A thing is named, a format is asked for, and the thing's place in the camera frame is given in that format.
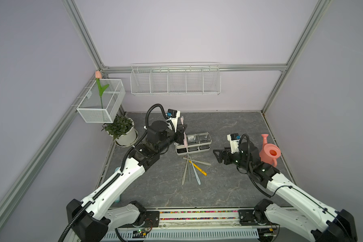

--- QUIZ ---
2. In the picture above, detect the teal hand shovel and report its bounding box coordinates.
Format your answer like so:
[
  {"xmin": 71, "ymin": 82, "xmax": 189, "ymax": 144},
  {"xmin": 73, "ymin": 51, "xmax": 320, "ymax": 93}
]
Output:
[{"xmin": 115, "ymin": 166, "xmax": 121, "ymax": 203}]

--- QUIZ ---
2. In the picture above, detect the long white wire shelf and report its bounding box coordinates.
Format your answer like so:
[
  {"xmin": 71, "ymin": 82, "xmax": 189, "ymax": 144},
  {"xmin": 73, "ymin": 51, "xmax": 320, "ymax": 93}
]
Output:
[{"xmin": 130, "ymin": 63, "xmax": 221, "ymax": 96}]

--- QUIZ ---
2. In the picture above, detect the potted green plant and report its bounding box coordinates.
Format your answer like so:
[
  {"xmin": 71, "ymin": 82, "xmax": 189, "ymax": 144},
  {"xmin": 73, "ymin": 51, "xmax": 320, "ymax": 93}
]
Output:
[{"xmin": 102, "ymin": 115, "xmax": 138, "ymax": 147}]

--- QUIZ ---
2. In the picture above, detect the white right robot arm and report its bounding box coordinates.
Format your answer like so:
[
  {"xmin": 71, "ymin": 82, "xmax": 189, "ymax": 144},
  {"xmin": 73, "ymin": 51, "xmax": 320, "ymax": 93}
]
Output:
[{"xmin": 213, "ymin": 142, "xmax": 358, "ymax": 242}]

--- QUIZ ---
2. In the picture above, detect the white wire basket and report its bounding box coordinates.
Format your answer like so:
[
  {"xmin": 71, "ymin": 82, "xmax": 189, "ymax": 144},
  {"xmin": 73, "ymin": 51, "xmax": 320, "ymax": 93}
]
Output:
[{"xmin": 77, "ymin": 79, "xmax": 126, "ymax": 124}]

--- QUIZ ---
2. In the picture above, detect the artificial pink tulip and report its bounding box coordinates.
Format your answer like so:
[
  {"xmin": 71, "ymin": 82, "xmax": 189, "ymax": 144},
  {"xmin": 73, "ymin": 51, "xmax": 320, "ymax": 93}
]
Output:
[{"xmin": 95, "ymin": 71, "xmax": 109, "ymax": 108}]

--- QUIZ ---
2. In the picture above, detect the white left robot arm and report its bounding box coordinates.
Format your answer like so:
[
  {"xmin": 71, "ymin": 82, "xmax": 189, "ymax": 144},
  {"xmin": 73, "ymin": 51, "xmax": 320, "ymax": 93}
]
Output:
[{"xmin": 58, "ymin": 118, "xmax": 187, "ymax": 242}]

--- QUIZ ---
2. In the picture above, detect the pink watering can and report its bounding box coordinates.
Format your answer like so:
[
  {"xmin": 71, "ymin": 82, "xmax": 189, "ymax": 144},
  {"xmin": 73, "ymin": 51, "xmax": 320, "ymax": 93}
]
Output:
[{"xmin": 259, "ymin": 134, "xmax": 281, "ymax": 167}]

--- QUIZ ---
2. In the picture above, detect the beige toothbrush holder tray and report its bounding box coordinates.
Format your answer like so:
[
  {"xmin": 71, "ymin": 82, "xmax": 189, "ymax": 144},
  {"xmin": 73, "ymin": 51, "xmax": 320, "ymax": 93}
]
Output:
[{"xmin": 174, "ymin": 133, "xmax": 212, "ymax": 156}]

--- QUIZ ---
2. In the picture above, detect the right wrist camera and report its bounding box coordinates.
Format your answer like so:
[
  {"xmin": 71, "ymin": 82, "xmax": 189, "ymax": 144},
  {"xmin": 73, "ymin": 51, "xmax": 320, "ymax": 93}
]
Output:
[{"xmin": 227, "ymin": 133, "xmax": 241, "ymax": 154}]

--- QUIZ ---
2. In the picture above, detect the grey toothbrush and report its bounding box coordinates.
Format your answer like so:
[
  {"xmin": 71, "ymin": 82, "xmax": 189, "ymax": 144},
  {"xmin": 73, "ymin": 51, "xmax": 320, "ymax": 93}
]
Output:
[{"xmin": 187, "ymin": 161, "xmax": 192, "ymax": 182}]

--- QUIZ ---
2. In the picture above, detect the yellow toothbrush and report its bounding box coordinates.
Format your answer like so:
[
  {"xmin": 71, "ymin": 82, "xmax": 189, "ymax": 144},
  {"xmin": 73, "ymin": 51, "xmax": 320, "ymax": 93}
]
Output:
[{"xmin": 189, "ymin": 160, "xmax": 207, "ymax": 176}]

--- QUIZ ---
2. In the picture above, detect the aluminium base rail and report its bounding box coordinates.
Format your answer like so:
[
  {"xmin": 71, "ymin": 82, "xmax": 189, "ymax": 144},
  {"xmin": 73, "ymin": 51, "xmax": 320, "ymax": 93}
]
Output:
[{"xmin": 68, "ymin": 207, "xmax": 330, "ymax": 242}]

